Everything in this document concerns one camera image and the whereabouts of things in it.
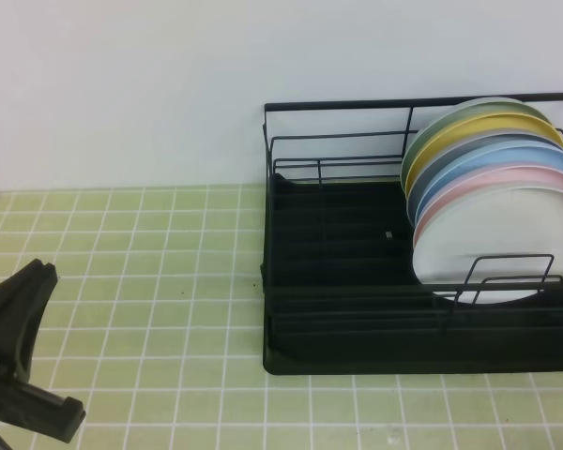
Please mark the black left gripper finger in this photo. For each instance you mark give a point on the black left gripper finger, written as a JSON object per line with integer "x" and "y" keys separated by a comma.
{"x": 23, "y": 299}

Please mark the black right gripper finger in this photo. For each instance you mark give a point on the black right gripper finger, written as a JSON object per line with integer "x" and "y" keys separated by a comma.
{"x": 23, "y": 405}

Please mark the white round plate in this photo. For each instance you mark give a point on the white round plate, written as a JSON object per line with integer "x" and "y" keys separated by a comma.
{"x": 510, "y": 234}

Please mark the grey plate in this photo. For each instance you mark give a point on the grey plate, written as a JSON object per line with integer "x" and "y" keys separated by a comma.
{"x": 461, "y": 148}

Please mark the blue plate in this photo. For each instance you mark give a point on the blue plate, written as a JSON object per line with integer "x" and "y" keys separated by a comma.
{"x": 516, "y": 152}

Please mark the pink plate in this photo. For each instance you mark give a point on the pink plate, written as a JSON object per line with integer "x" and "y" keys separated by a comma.
{"x": 495, "y": 176}

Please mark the green plate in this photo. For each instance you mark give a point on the green plate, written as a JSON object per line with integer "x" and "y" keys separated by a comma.
{"x": 465, "y": 111}

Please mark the yellow plate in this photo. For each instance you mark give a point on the yellow plate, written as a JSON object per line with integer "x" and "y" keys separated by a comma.
{"x": 430, "y": 140}

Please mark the black wire dish rack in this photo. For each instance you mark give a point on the black wire dish rack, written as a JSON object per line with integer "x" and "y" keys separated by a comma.
{"x": 341, "y": 294}

